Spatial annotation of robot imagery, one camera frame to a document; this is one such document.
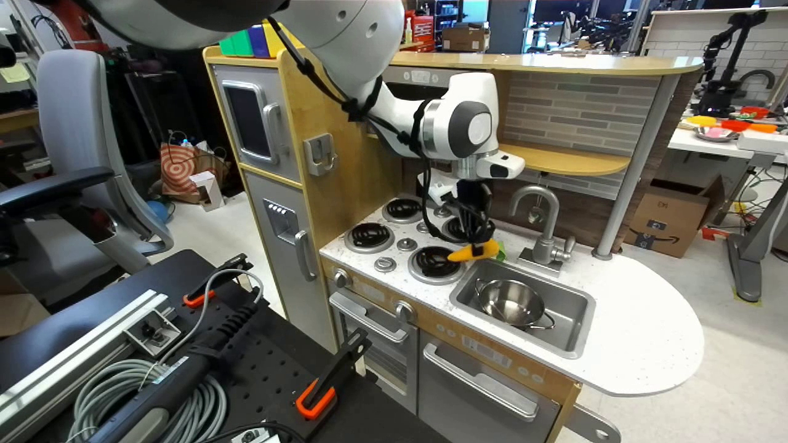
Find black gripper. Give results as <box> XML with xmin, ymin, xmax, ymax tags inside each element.
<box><xmin>449</xmin><ymin>175</ymin><xmax>501</xmax><ymax>249</ymax></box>

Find orange carrot plush toy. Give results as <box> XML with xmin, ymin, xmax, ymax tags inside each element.
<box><xmin>447</xmin><ymin>237</ymin><xmax>504</xmax><ymax>269</ymax></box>

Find black coil stove burner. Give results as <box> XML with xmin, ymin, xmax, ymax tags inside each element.
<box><xmin>407</xmin><ymin>244</ymin><xmax>468</xmax><ymax>288</ymax></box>
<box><xmin>343</xmin><ymin>218</ymin><xmax>397</xmax><ymax>255</ymax></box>
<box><xmin>380</xmin><ymin>194</ymin><xmax>426</xmax><ymax>226</ymax></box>

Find silver toy faucet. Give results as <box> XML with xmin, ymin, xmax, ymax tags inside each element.
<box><xmin>507</xmin><ymin>181</ymin><xmax>578</xmax><ymax>270</ymax></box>

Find small steel pot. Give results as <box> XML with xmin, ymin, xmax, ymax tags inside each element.
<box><xmin>470</xmin><ymin>276</ymin><xmax>561</xmax><ymax>335</ymax></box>

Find grey toy sink basin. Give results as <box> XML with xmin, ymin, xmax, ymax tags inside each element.
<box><xmin>449</xmin><ymin>255</ymin><xmax>598</xmax><ymax>362</ymax></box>

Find grey toy phone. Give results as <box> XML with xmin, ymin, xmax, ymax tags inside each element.
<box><xmin>303</xmin><ymin>130</ymin><xmax>339</xmax><ymax>179</ymax></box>

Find wooden toy kitchen unit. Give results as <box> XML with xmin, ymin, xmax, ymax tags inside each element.
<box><xmin>199</xmin><ymin>43</ymin><xmax>710</xmax><ymax>443</ymax></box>

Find large brown cardboard box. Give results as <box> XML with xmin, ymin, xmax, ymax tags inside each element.
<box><xmin>626</xmin><ymin>175</ymin><xmax>729</xmax><ymax>261</ymax></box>

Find black clamp orange grip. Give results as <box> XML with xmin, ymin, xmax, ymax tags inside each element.
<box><xmin>291</xmin><ymin>329</ymin><xmax>374</xmax><ymax>422</ymax></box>
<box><xmin>181</xmin><ymin>250</ymin><xmax>256</xmax><ymax>312</ymax></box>

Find blue foam block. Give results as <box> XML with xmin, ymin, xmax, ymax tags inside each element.
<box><xmin>250</xmin><ymin>23</ymin><xmax>273</xmax><ymax>62</ymax></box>

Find green foam block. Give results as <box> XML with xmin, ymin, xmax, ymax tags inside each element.
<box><xmin>215</xmin><ymin>27</ymin><xmax>258</xmax><ymax>62</ymax></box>

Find white side table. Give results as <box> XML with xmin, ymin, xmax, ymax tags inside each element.
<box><xmin>667</xmin><ymin>103</ymin><xmax>788</xmax><ymax>304</ymax></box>

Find red patterned bag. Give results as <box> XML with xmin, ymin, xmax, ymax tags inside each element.
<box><xmin>155</xmin><ymin>138</ymin><xmax>220</xmax><ymax>206</ymax></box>

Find black handheld power tool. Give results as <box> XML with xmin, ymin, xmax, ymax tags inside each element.
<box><xmin>86</xmin><ymin>301</ymin><xmax>275</xmax><ymax>443</ymax></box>

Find aluminium extrusion bar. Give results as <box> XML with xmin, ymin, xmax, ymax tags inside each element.
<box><xmin>0</xmin><ymin>285</ymin><xmax>173</xmax><ymax>413</ymax></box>

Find grey office chair black armrests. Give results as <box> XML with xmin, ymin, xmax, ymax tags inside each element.
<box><xmin>0</xmin><ymin>47</ymin><xmax>177</xmax><ymax>283</ymax></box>

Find silver oven door handle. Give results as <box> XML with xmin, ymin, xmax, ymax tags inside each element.
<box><xmin>328</xmin><ymin>285</ymin><xmax>418</xmax><ymax>344</ymax></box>

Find silver cabinet door handle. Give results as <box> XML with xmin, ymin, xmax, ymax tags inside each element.
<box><xmin>421</xmin><ymin>339</ymin><xmax>541</xmax><ymax>425</ymax></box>

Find silver fridge door handle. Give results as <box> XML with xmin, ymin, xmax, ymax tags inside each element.
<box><xmin>291</xmin><ymin>226</ymin><xmax>322</xmax><ymax>283</ymax></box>

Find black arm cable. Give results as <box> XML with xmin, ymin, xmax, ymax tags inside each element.
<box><xmin>266</xmin><ymin>14</ymin><xmax>495</xmax><ymax>247</ymax></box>

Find silver microwave door handle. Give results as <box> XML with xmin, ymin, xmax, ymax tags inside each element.
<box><xmin>261</xmin><ymin>101</ymin><xmax>287</xmax><ymax>162</ymax></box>

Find small metal bracket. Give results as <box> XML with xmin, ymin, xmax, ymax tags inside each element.
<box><xmin>125</xmin><ymin>311</ymin><xmax>186</xmax><ymax>356</ymax></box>

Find grey cable coil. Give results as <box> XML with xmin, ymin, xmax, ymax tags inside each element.
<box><xmin>64</xmin><ymin>354</ymin><xmax>232</xmax><ymax>443</ymax></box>

